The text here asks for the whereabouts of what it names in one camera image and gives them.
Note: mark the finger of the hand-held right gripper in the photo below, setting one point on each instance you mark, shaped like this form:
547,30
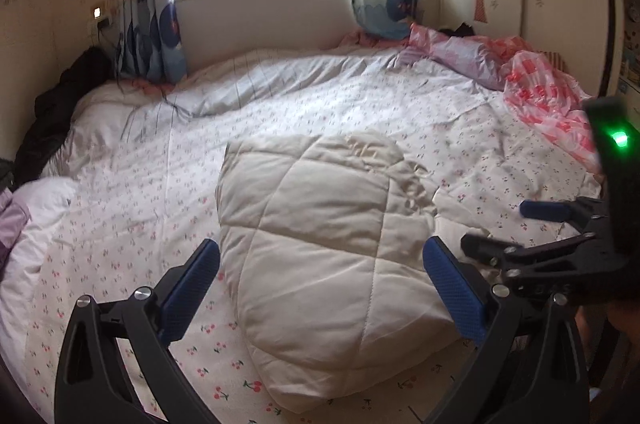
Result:
535,261
542,209

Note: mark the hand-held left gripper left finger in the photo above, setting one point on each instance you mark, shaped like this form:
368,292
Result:
190,291

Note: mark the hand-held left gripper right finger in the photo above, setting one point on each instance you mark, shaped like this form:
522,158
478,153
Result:
452,289

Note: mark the beige quilted jacket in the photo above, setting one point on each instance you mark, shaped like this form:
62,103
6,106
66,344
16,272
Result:
320,254

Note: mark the red white plastic bag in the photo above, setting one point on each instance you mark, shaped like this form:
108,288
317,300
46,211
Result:
550,99

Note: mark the cherry print duvet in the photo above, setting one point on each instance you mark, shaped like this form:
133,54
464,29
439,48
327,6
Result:
150,184

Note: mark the pink pillow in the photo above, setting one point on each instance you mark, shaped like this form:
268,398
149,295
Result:
460,54

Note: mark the purple jacket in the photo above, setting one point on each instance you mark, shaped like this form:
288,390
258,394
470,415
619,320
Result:
12,224

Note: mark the black cloth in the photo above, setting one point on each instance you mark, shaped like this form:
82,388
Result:
459,30

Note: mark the black coat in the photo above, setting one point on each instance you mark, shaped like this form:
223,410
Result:
55,114

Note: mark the wall socket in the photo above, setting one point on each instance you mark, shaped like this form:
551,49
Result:
102,23

